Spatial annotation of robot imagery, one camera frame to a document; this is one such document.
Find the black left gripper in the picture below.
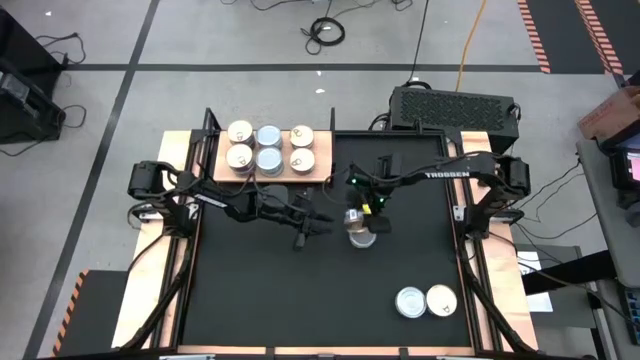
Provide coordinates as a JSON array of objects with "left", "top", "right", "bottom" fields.
[{"left": 262, "top": 185, "right": 335, "bottom": 252}]

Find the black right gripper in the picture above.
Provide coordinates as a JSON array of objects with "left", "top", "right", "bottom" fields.
[{"left": 345, "top": 172, "right": 393, "bottom": 237}]

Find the green label tuna can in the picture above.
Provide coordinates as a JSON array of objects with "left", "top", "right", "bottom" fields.
[
  {"left": 394, "top": 285, "right": 428, "bottom": 320},
  {"left": 255, "top": 146, "right": 285, "bottom": 178},
  {"left": 348, "top": 227, "right": 378, "bottom": 250},
  {"left": 255, "top": 123, "right": 284, "bottom": 149}
]

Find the wooden shelf board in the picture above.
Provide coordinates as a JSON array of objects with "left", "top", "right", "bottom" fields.
[{"left": 213, "top": 130, "right": 334, "bottom": 184}]

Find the black perforated computer case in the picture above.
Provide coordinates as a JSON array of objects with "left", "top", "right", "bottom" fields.
[{"left": 388, "top": 84, "right": 522, "bottom": 160}]

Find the white paper sheet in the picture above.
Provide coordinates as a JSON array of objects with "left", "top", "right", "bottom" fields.
[{"left": 516, "top": 248, "right": 555, "bottom": 314}]

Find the black floor beam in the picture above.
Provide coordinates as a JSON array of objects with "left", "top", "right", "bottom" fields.
[{"left": 521, "top": 248, "right": 619, "bottom": 297}]

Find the grey side table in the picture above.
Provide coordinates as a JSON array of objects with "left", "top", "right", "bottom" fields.
[{"left": 574, "top": 137, "right": 640, "bottom": 291}]

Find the black floor mat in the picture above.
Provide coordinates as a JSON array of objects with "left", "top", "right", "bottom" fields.
[{"left": 51, "top": 268, "right": 132, "bottom": 359}]

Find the black monitor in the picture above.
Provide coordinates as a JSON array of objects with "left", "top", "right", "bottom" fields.
[{"left": 606, "top": 144, "right": 640, "bottom": 210}]

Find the brown cardboard box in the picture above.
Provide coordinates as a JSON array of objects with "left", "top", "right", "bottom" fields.
[{"left": 578, "top": 84, "right": 640, "bottom": 143}]

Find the black equipment case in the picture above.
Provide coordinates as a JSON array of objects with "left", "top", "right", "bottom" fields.
[{"left": 0, "top": 69, "right": 68, "bottom": 146}]

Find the black cabinet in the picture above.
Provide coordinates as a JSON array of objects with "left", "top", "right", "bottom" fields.
[{"left": 0, "top": 7, "right": 66, "bottom": 84}]

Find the black metal shelf frame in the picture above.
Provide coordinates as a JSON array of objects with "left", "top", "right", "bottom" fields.
[{"left": 198, "top": 106, "right": 337, "bottom": 186}]

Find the coiled black cable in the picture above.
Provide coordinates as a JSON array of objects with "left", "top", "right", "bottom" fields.
[{"left": 299, "top": 16, "right": 347, "bottom": 56}]

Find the black floor cable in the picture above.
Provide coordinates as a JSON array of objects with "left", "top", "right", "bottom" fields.
[{"left": 405, "top": 0, "right": 432, "bottom": 91}]

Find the yellow floor cable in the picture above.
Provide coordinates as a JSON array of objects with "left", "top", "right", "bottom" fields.
[{"left": 454, "top": 0, "right": 489, "bottom": 93}]

